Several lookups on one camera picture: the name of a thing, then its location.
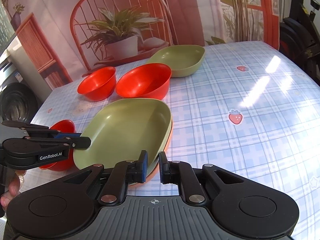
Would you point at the black exercise bike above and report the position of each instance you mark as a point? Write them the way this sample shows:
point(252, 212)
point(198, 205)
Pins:
point(299, 38)

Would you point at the green plate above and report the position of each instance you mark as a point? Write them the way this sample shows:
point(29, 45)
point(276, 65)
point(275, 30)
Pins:
point(183, 60)
point(122, 129)

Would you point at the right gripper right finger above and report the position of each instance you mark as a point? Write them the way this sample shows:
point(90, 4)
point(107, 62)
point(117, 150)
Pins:
point(187, 179)

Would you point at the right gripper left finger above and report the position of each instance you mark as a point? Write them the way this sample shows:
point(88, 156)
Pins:
point(115, 180)

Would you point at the person left hand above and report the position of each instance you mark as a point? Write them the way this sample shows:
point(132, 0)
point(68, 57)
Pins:
point(13, 189)

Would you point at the printed room backdrop cloth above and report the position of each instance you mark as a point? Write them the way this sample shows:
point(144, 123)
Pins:
point(65, 39)

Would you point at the black front-load washing machine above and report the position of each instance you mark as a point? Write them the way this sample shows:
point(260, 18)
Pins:
point(23, 90)

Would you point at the blue plaid tablecloth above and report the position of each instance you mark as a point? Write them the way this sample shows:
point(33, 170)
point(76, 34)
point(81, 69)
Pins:
point(252, 111)

